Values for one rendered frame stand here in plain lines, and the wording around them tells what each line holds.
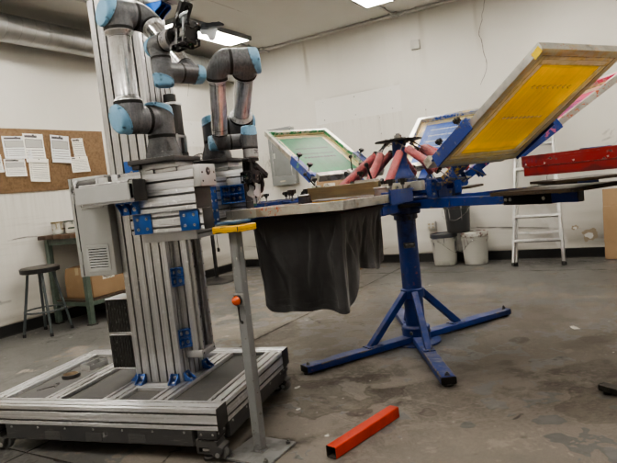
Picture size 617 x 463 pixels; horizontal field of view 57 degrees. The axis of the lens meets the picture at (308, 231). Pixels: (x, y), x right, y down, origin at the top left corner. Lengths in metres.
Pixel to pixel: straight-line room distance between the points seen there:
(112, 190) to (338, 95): 5.44
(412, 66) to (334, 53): 1.08
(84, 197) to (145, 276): 0.50
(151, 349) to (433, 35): 5.37
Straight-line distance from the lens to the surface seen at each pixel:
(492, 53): 6.97
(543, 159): 2.65
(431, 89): 7.10
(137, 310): 2.83
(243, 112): 2.85
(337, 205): 2.25
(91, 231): 2.85
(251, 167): 2.68
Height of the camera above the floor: 1.07
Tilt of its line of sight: 4 degrees down
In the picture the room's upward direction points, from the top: 6 degrees counter-clockwise
